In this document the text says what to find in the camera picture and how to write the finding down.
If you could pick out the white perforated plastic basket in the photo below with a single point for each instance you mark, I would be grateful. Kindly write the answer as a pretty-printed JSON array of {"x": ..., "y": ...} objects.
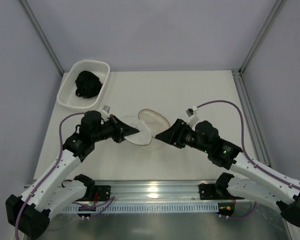
[{"x": 66, "y": 96}]

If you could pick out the black bra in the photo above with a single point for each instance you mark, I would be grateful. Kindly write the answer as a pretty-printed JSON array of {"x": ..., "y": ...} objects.
[{"x": 88, "y": 85}]

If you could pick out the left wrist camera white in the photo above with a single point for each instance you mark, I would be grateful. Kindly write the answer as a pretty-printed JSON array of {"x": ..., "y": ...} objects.
[{"x": 105, "y": 112}]

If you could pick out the aluminium frame post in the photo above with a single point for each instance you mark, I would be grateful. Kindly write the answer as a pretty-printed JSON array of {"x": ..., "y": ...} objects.
[
  {"x": 262, "y": 33},
  {"x": 41, "y": 34}
]

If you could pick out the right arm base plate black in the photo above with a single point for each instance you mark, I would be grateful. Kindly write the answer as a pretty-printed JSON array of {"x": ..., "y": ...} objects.
[{"x": 207, "y": 191}]

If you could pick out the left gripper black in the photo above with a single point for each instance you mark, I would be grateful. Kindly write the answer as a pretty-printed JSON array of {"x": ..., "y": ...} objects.
[{"x": 117, "y": 130}]

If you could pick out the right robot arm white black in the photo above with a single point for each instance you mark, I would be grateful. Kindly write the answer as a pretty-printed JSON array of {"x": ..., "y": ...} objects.
[{"x": 263, "y": 185}]

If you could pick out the aluminium frame post right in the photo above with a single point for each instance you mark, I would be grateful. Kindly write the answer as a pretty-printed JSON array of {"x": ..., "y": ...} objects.
[{"x": 262, "y": 33}]

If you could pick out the aluminium frame post left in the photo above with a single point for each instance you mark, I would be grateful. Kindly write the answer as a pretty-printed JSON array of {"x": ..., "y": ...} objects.
[{"x": 41, "y": 34}]

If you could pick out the left controller board black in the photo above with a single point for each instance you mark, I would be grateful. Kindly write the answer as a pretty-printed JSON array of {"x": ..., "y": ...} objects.
[{"x": 86, "y": 208}]

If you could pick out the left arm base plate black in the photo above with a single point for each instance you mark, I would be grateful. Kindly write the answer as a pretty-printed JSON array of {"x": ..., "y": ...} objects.
[{"x": 101, "y": 193}]

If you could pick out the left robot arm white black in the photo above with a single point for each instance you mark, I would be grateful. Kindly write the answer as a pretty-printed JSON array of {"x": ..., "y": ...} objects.
[{"x": 32, "y": 211}]

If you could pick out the controller board black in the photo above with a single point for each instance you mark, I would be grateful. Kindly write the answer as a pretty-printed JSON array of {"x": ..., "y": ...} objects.
[
  {"x": 225, "y": 210},
  {"x": 86, "y": 208}
]

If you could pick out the right controller board black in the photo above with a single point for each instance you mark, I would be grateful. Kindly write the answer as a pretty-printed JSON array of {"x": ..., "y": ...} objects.
[{"x": 225, "y": 210}]

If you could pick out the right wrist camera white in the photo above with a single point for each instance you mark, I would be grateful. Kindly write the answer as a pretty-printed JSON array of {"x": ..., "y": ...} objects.
[{"x": 192, "y": 115}]

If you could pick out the slotted cable duct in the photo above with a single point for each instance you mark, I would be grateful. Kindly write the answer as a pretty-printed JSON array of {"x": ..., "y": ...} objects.
[{"x": 147, "y": 208}]

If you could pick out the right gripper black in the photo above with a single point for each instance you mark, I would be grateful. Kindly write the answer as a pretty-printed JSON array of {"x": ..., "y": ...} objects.
[{"x": 179, "y": 134}]

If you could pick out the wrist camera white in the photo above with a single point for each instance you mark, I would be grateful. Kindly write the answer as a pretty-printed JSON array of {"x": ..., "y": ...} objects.
[
  {"x": 192, "y": 115},
  {"x": 105, "y": 112}
]

